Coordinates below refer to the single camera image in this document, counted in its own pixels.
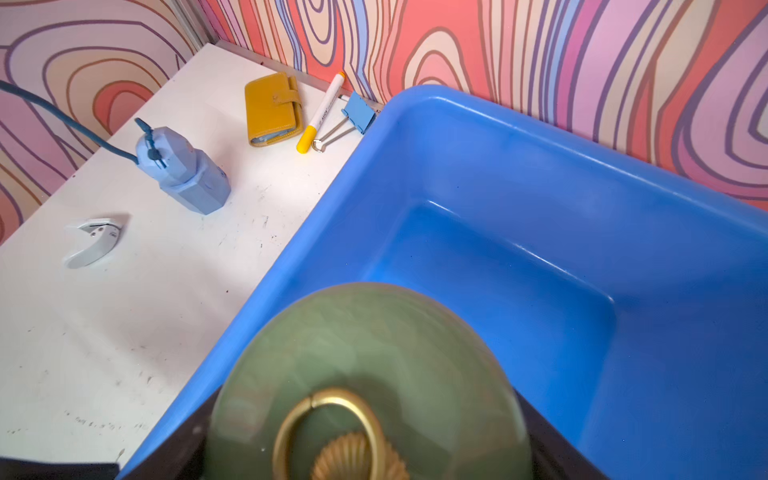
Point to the yellow leather wallet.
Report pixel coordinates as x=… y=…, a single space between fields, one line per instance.
x=273 y=109

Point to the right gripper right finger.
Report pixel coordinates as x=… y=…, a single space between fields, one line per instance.
x=553 y=456

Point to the white plastic clip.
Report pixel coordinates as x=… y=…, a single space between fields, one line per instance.
x=103 y=235

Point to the blue binder clip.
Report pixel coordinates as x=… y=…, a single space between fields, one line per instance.
x=358 y=114

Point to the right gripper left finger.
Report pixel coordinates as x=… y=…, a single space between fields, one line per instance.
x=181 y=456

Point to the white yellow marker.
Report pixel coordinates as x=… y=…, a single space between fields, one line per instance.
x=314 y=125

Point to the blue plastic basket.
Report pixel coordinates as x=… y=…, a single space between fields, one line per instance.
x=627 y=305

